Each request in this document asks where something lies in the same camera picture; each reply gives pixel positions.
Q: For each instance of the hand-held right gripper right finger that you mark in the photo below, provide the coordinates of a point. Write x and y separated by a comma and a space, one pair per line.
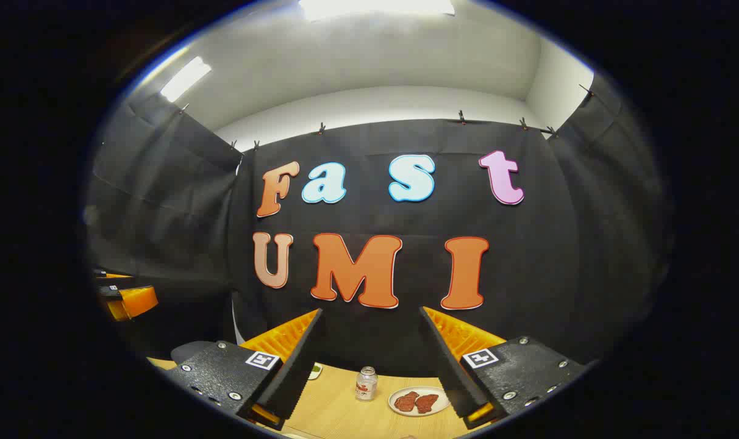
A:
449, 372

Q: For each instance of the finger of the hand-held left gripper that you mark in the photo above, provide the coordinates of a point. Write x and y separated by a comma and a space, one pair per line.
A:
110, 275
135, 302

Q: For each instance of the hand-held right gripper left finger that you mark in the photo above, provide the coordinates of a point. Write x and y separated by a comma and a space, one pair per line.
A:
296, 372

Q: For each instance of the white divided bean dish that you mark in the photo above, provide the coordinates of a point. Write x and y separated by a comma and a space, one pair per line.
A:
314, 370

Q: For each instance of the fried meat piece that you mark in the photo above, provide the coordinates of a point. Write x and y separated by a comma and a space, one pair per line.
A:
406, 401
426, 402

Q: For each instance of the white round plate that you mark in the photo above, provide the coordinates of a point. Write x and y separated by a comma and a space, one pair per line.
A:
400, 407

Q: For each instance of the clear plastic drink bottle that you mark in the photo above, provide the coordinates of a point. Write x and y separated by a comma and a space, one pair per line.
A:
366, 384

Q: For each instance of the black backdrop cloth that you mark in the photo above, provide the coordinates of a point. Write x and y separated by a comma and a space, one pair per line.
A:
406, 213

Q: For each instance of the ceiling light panel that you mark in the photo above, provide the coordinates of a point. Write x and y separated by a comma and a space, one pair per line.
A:
185, 79
375, 7

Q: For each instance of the row of black cloth clips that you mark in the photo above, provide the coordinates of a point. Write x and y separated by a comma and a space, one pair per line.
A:
461, 116

